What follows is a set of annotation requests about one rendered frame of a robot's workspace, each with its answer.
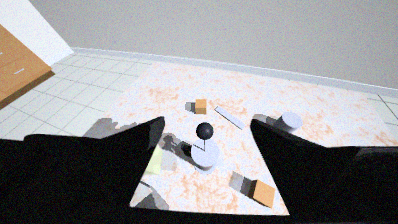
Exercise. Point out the orange cube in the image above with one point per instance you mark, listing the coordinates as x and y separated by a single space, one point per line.
261 193
201 106

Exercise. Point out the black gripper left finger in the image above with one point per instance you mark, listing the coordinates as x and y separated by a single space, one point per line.
116 162

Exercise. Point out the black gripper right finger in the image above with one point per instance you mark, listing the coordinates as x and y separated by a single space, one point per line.
305 172

